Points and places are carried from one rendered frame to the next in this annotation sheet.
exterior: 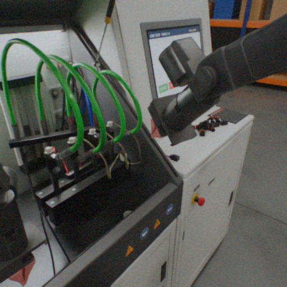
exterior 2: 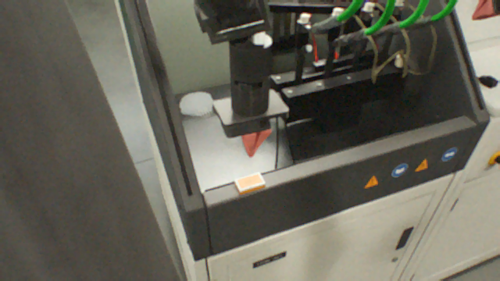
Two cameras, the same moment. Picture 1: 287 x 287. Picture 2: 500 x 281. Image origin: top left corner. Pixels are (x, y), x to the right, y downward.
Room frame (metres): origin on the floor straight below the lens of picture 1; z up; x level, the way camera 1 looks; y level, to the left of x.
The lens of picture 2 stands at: (-0.11, 0.02, 1.47)
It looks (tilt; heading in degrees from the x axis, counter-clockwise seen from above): 42 degrees down; 27
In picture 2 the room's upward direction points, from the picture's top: straight up
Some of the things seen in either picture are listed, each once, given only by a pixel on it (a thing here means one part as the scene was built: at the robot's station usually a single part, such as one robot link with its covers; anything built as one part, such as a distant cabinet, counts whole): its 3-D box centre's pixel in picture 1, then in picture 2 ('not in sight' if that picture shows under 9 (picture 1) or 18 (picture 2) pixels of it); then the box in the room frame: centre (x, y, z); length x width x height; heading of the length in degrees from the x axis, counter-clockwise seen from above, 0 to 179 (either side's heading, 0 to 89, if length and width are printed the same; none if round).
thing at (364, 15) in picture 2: (97, 160); (361, 54); (0.73, 0.16, 1.03); 0.05 x 0.03 x 0.21; 49
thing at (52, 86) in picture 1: (63, 89); not in sight; (0.97, 0.31, 1.20); 0.13 x 0.03 x 0.31; 139
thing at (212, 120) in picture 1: (208, 123); not in sight; (1.08, -0.32, 1.01); 0.23 x 0.11 x 0.06; 139
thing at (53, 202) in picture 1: (89, 191); (336, 96); (0.71, 0.19, 0.91); 0.34 x 0.10 x 0.15; 139
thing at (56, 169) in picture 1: (56, 181); (301, 67); (0.61, 0.26, 1.03); 0.05 x 0.03 x 0.21; 49
